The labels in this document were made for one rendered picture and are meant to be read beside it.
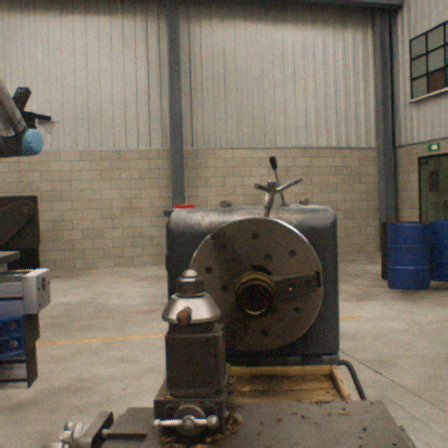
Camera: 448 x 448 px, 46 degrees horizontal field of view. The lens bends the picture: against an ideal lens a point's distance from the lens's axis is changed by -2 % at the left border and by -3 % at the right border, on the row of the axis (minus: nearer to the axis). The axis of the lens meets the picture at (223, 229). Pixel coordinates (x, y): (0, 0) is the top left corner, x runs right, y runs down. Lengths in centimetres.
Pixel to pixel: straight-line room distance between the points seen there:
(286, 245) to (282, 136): 1082
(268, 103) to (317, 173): 190
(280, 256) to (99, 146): 1015
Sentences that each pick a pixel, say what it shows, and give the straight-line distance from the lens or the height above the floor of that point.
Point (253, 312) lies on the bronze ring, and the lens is 110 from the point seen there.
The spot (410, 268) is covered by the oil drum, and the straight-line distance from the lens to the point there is 760.
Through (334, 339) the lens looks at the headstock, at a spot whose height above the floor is 91.
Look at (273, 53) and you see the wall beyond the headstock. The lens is 1235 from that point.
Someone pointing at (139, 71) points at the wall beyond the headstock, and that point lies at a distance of 1163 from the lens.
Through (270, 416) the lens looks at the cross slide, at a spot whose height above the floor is 97.
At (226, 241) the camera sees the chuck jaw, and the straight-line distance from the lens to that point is 119.
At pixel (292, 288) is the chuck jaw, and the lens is 118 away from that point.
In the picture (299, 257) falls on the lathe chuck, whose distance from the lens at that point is 123.
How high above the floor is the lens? 127
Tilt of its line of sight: 3 degrees down
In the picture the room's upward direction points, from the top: 2 degrees counter-clockwise
